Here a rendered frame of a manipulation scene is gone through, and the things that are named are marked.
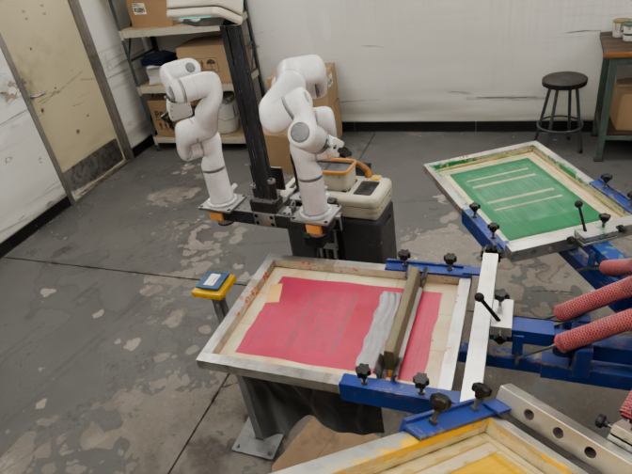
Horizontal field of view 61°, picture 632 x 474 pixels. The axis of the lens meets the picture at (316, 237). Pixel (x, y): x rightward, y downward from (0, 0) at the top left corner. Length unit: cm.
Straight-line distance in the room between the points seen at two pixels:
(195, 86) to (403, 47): 360
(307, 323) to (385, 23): 389
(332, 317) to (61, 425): 188
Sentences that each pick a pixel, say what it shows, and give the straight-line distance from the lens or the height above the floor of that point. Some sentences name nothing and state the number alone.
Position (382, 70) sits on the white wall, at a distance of 545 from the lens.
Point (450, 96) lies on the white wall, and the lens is 541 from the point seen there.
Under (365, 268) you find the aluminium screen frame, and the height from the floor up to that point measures 99.
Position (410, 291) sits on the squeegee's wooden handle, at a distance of 176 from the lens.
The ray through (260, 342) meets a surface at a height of 96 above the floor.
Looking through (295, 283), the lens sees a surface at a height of 96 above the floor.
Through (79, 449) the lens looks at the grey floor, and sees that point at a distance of 314.
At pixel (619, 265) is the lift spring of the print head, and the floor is 111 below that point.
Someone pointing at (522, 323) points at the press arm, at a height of 104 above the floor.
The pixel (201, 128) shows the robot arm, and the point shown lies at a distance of 204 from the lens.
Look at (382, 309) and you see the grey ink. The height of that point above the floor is 96.
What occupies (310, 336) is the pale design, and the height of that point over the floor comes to 96.
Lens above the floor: 218
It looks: 33 degrees down
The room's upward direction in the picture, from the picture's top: 10 degrees counter-clockwise
